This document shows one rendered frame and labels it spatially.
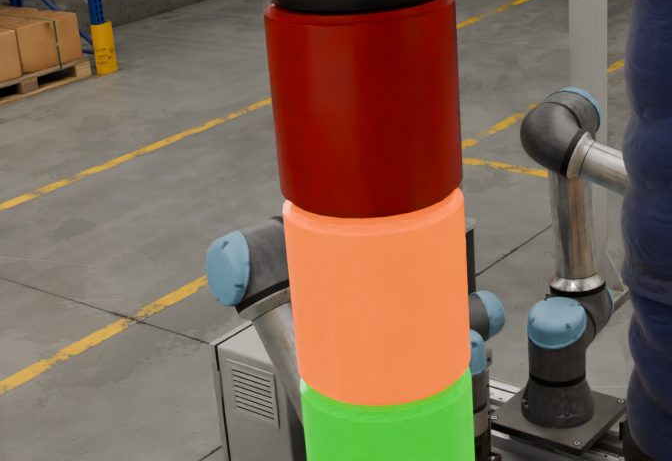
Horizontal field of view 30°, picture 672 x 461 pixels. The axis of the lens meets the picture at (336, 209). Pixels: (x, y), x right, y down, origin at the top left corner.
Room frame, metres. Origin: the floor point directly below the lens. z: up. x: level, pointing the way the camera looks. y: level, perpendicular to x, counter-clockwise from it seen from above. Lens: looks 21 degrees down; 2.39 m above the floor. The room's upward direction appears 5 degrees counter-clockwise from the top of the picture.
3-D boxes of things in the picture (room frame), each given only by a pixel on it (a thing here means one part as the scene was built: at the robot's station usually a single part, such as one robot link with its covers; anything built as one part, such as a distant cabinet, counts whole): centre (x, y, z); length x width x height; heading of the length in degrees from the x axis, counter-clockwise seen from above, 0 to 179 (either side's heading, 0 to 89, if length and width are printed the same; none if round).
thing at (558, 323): (2.29, -0.43, 1.20); 0.13 x 0.12 x 0.14; 149
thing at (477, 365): (1.64, -0.16, 1.50); 0.09 x 0.08 x 0.11; 40
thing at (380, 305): (0.32, -0.01, 2.24); 0.05 x 0.05 x 0.05
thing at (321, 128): (0.32, -0.01, 2.30); 0.05 x 0.05 x 0.05
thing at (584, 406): (2.28, -0.43, 1.09); 0.15 x 0.15 x 0.10
